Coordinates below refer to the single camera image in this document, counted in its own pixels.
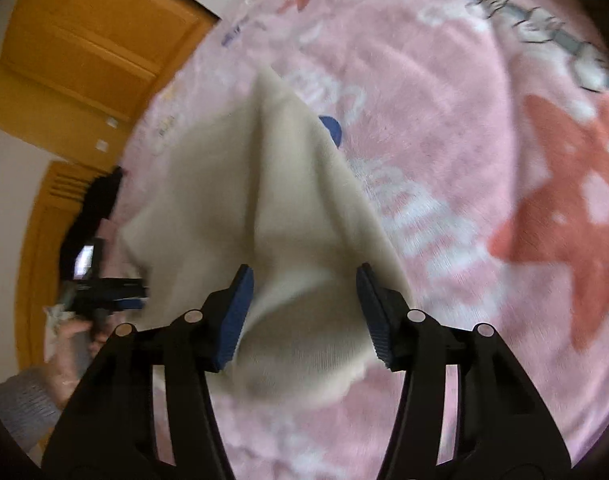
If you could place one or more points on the orange wooden door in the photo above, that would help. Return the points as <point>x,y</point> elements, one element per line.
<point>75,75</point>

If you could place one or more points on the cream white sweatshirt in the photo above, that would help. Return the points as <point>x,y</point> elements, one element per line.
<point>264,185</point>

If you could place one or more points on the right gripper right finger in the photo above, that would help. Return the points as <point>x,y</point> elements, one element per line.
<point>468,409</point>

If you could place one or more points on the grey sleeved left forearm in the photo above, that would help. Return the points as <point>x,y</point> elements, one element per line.
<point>27,407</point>

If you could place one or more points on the person's left hand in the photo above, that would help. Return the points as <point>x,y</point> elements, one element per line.
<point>77,342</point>

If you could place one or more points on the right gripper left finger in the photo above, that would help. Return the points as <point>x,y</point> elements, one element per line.
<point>107,430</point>

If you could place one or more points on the pink patterned bed blanket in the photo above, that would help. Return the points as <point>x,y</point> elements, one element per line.
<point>478,130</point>

